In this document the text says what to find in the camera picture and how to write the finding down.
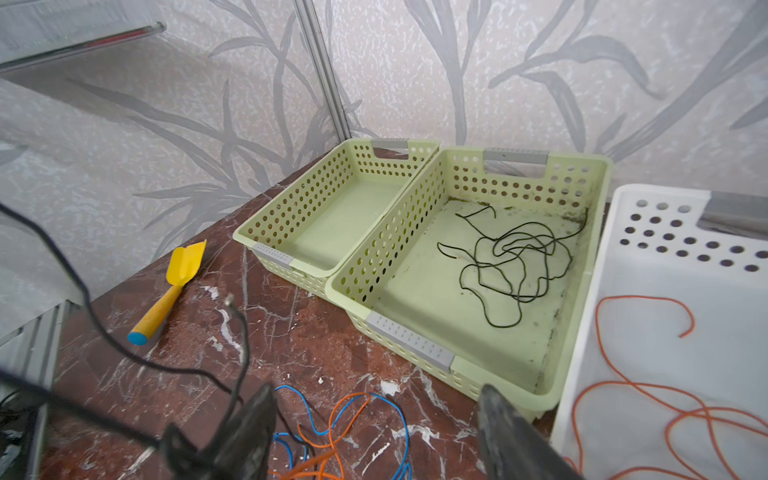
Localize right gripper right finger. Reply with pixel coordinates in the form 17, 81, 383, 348
476, 384, 582, 479

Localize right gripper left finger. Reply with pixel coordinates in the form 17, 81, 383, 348
160, 383, 277, 479

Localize black blue orange cables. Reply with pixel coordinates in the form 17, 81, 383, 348
269, 383, 415, 480

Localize white perforated basket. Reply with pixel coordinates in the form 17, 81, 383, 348
551, 184, 767, 479

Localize middle light green basket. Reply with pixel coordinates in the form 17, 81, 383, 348
326, 147, 614, 420

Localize light green basket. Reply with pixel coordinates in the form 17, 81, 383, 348
326, 147, 614, 420
233, 138, 440, 298

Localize yellow scoop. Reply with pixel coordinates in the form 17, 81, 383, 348
127, 240, 207, 346

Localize left light green basket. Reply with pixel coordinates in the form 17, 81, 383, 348
233, 138, 440, 298

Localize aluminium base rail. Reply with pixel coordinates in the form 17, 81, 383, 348
1, 301, 79, 479

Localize aluminium frame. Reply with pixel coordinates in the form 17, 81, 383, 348
293, 0, 352, 141

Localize clear plastic wall shelf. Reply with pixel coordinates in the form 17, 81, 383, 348
1, 0, 166, 73

